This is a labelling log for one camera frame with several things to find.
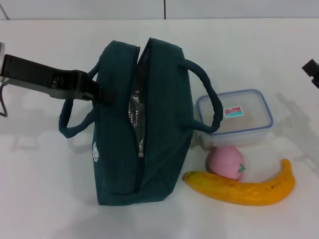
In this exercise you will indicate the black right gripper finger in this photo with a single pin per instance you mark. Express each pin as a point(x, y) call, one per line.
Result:
point(312, 68)
point(317, 83)

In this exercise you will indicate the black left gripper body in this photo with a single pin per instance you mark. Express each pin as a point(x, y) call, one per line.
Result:
point(30, 72)

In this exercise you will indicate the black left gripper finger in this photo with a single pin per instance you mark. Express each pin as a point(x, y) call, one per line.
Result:
point(104, 94)

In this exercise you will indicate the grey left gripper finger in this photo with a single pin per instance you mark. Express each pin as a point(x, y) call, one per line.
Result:
point(69, 95)

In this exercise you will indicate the dark teal insulated lunch bag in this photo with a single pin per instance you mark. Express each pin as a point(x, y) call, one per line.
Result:
point(164, 99)

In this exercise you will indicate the clear food container blue seal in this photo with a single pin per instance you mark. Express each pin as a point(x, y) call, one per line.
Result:
point(239, 122)

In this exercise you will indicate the yellow toy banana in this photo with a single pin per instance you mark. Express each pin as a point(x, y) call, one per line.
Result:
point(236, 191)

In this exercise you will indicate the pink toy peach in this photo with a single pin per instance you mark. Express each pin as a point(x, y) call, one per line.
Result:
point(224, 161)

